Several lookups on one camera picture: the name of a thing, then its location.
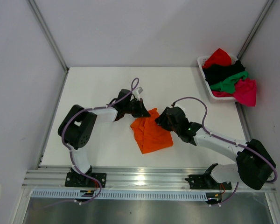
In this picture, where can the aluminium mounting rail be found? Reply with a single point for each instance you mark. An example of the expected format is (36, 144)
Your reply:
(141, 179)

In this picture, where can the magenta t shirt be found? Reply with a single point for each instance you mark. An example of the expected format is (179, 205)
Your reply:
(245, 92)

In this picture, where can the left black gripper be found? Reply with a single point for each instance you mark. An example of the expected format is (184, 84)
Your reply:
(142, 112)

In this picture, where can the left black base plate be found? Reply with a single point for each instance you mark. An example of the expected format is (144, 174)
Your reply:
(74, 179)

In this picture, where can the red t shirt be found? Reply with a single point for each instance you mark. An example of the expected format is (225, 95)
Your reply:
(219, 57)

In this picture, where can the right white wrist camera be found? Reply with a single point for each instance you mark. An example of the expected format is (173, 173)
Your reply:
(182, 108)

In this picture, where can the white plastic laundry basket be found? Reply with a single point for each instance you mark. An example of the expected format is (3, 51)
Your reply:
(201, 61)

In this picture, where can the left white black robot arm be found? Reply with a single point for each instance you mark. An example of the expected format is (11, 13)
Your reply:
(75, 130)

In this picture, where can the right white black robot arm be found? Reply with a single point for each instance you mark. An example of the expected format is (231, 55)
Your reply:
(252, 165)

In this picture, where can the slotted grey cable duct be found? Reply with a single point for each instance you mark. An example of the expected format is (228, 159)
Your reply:
(120, 194)

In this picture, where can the green t shirt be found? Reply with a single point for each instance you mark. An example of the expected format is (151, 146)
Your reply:
(228, 85)

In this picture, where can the black t shirt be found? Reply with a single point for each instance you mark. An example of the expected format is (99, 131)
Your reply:
(217, 73)

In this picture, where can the orange t shirt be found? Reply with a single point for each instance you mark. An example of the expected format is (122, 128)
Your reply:
(149, 136)

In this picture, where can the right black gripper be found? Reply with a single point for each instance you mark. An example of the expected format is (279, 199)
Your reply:
(165, 120)

